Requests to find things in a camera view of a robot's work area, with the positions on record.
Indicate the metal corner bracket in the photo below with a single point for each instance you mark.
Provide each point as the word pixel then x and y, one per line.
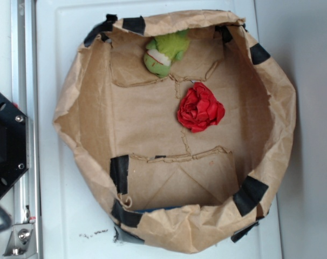
pixel 22 242

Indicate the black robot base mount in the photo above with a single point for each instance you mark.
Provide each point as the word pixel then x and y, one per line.
pixel 13 149

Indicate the green plush animal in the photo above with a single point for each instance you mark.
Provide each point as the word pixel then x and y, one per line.
pixel 163 50

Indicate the red crumpled cloth flower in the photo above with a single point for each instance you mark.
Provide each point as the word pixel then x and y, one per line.
pixel 199 109

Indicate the blue object under bag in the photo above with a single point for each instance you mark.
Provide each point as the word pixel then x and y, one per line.
pixel 154 209

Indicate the aluminium frame rail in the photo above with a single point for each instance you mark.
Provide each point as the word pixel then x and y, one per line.
pixel 26 192

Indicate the brown paper bag bin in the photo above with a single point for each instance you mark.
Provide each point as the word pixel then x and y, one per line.
pixel 121 123

